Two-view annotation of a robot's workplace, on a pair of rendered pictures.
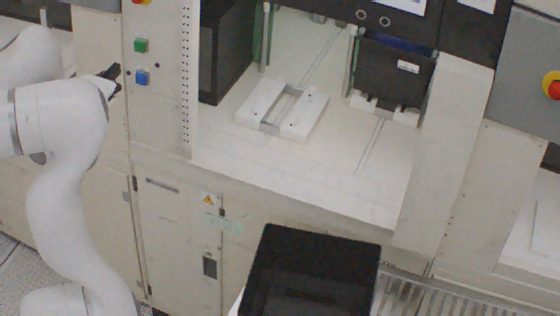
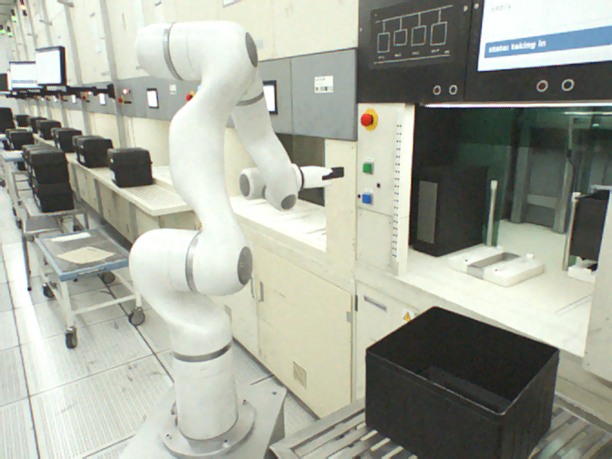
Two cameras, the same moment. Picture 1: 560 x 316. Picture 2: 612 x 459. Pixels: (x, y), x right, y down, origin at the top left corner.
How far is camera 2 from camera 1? 0.75 m
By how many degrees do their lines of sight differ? 41
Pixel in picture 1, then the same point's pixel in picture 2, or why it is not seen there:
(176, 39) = (392, 158)
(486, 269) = not seen: outside the picture
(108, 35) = (347, 162)
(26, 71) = not seen: hidden behind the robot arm
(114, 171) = (342, 291)
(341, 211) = (525, 331)
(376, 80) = (597, 244)
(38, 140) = (184, 49)
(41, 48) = not seen: hidden behind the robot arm
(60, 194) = (193, 104)
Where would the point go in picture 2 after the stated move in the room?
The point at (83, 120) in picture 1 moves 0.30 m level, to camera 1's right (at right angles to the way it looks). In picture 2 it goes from (222, 37) to (381, 16)
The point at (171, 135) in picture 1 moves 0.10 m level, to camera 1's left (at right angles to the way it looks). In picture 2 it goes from (384, 252) to (358, 247)
